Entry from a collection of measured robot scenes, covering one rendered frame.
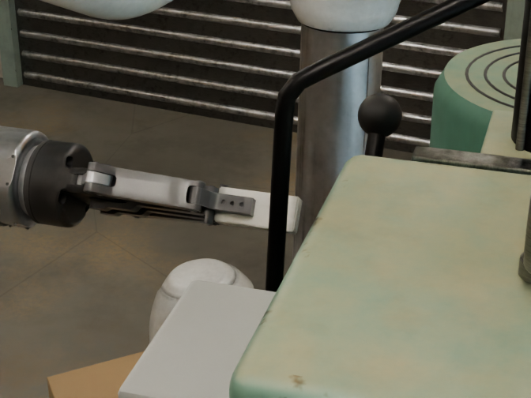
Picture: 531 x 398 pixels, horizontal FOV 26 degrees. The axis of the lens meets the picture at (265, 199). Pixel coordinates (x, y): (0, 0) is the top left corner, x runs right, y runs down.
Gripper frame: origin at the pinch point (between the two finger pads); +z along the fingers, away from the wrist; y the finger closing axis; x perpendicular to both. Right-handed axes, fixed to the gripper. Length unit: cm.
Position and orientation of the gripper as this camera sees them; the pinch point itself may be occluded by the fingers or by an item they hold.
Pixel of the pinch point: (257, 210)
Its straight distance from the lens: 97.0
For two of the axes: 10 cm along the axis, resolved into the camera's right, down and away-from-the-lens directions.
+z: 9.6, 1.3, -2.6
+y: -2.3, -1.9, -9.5
